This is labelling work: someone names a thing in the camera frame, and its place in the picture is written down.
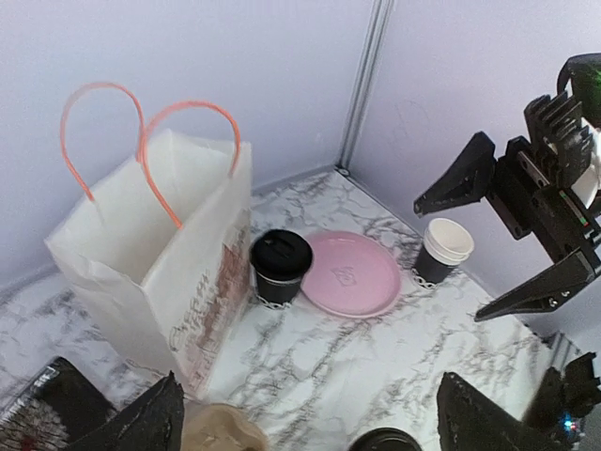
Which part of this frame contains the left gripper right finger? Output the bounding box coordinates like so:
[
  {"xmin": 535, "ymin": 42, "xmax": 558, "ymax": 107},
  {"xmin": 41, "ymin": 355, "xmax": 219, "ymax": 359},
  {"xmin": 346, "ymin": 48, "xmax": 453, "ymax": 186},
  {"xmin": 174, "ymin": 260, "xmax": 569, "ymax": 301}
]
[{"xmin": 437, "ymin": 372, "xmax": 568, "ymax": 451}]

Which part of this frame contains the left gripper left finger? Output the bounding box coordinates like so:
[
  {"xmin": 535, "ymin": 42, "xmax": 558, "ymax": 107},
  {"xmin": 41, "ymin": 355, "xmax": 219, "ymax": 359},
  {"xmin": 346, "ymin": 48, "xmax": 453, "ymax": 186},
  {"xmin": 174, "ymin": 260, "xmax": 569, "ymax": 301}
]
[{"xmin": 66, "ymin": 372, "xmax": 185, "ymax": 451}]

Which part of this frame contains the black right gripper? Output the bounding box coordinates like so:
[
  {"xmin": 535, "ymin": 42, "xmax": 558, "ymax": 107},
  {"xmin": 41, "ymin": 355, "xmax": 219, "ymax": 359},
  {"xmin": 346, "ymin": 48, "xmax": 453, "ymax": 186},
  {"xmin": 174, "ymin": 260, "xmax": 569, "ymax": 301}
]
[{"xmin": 413, "ymin": 132, "xmax": 600, "ymax": 322}]

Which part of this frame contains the brown cardboard cup carrier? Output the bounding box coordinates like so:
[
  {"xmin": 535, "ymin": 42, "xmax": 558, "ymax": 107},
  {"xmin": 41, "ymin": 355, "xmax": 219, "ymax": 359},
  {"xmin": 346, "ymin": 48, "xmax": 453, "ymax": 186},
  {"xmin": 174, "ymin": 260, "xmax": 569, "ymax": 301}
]
[{"xmin": 180, "ymin": 402, "xmax": 270, "ymax": 451}]

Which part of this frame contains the stack of paper cups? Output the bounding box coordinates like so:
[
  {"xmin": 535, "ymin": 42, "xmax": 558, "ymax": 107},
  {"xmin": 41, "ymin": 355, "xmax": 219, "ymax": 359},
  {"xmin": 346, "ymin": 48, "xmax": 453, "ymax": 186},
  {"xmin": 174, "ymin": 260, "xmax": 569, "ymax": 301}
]
[{"xmin": 411, "ymin": 218, "xmax": 475, "ymax": 289}]

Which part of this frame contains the white printed paper bag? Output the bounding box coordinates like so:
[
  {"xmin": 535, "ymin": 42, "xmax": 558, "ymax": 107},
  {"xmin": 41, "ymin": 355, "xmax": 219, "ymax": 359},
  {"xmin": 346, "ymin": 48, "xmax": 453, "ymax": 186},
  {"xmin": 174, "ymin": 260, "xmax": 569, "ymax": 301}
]
[{"xmin": 45, "ymin": 100, "xmax": 252, "ymax": 399}]

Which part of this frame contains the black floral square plate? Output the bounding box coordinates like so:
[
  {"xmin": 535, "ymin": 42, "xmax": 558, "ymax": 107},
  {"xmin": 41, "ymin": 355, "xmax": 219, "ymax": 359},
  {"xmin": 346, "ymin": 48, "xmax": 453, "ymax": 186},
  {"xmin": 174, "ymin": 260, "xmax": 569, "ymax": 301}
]
[{"xmin": 1, "ymin": 357, "xmax": 116, "ymax": 451}]

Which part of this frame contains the pink round plate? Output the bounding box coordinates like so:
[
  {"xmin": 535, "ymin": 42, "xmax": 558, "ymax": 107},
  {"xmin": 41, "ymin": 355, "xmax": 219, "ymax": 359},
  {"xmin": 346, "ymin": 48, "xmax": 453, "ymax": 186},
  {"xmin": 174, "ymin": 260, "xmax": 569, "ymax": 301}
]
[{"xmin": 301, "ymin": 231, "xmax": 401, "ymax": 319}]

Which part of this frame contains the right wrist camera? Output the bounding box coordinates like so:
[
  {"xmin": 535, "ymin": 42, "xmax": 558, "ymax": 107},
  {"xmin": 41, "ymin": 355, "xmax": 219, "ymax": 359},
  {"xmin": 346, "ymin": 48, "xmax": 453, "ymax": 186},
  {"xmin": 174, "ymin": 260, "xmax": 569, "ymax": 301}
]
[{"xmin": 524, "ymin": 53, "xmax": 600, "ymax": 209}]

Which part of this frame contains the right aluminium frame post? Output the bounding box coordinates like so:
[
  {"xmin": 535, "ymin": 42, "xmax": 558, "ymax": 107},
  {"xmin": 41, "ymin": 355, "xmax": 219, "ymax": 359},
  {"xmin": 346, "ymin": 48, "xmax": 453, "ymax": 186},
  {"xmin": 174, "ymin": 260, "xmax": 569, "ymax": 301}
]
[{"xmin": 335, "ymin": 0, "xmax": 395, "ymax": 178}]

